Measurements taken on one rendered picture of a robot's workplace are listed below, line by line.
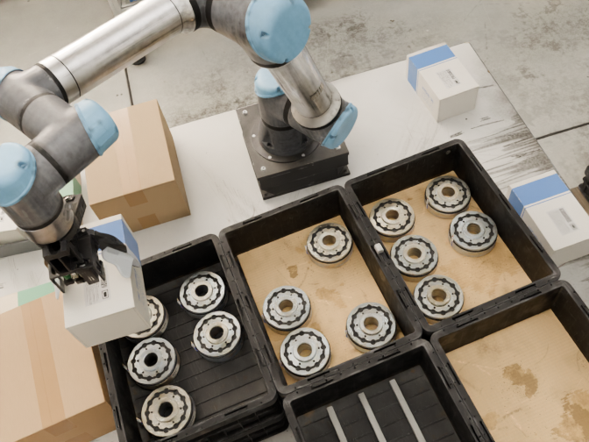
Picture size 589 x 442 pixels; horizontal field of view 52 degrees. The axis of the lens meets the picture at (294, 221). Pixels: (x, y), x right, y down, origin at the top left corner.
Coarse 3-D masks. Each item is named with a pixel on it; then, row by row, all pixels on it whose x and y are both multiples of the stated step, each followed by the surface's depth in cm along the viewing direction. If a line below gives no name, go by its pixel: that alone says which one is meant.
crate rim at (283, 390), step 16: (320, 192) 136; (288, 208) 135; (352, 208) 133; (240, 224) 134; (224, 240) 132; (368, 240) 128; (384, 272) 124; (240, 288) 125; (400, 304) 120; (256, 320) 121; (416, 320) 117; (256, 336) 119; (416, 336) 115; (368, 352) 115; (384, 352) 115; (272, 368) 115; (336, 368) 114; (304, 384) 113
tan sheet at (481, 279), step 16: (400, 192) 146; (416, 192) 145; (368, 208) 144; (416, 208) 143; (416, 224) 141; (432, 224) 140; (448, 224) 140; (432, 240) 138; (448, 240) 137; (496, 240) 136; (416, 256) 136; (448, 256) 135; (464, 256) 135; (480, 256) 134; (496, 256) 134; (512, 256) 133; (448, 272) 133; (464, 272) 133; (480, 272) 132; (496, 272) 132; (512, 272) 131; (464, 288) 131; (480, 288) 130; (496, 288) 130; (512, 288) 129; (464, 304) 129
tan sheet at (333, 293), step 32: (320, 224) 144; (256, 256) 141; (288, 256) 140; (352, 256) 138; (256, 288) 136; (320, 288) 134; (352, 288) 134; (320, 320) 130; (352, 352) 126; (288, 384) 123
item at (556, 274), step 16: (448, 144) 140; (464, 144) 139; (400, 160) 139; (368, 176) 137; (352, 192) 135; (496, 192) 131; (512, 208) 128; (368, 224) 130; (384, 256) 126; (544, 256) 122; (560, 272) 119; (400, 288) 121; (416, 304) 119; (480, 304) 118; (496, 304) 117; (448, 320) 116
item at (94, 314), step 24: (120, 216) 113; (72, 288) 106; (96, 288) 105; (120, 288) 105; (144, 288) 114; (72, 312) 103; (96, 312) 102; (120, 312) 102; (144, 312) 108; (96, 336) 107; (120, 336) 109
